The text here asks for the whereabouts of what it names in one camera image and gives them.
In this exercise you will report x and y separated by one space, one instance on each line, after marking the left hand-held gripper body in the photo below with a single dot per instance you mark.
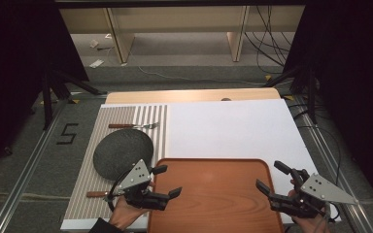
136 176

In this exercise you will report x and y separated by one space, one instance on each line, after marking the white paper scrap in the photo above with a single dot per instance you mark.
96 63
94 43

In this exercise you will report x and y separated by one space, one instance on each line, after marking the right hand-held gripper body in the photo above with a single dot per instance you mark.
314 194

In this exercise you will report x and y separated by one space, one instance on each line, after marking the dark grey round plate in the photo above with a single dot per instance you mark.
119 155

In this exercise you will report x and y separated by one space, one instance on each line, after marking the person's left hand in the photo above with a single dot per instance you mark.
124 215

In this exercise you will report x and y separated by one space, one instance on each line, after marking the small dark round object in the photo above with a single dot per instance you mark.
226 99

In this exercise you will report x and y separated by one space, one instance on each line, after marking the brown wooden tray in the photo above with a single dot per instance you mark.
213 197

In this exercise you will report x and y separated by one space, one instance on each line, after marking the white board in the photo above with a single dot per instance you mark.
233 129

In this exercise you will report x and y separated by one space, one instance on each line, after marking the person's right hand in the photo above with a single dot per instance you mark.
308 225

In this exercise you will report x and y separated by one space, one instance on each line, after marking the black tripod stand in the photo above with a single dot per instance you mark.
56 87
304 81

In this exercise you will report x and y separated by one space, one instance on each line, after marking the striped beige placemat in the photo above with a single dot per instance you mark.
87 181

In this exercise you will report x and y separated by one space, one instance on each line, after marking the beige background desk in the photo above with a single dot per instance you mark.
181 16

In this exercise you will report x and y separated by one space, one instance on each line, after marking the light wooden table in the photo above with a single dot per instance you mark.
181 95

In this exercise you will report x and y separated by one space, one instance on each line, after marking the black curtain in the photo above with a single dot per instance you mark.
353 81
19 64

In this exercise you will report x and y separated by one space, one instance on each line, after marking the metal floor rail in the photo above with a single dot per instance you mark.
323 142
26 174

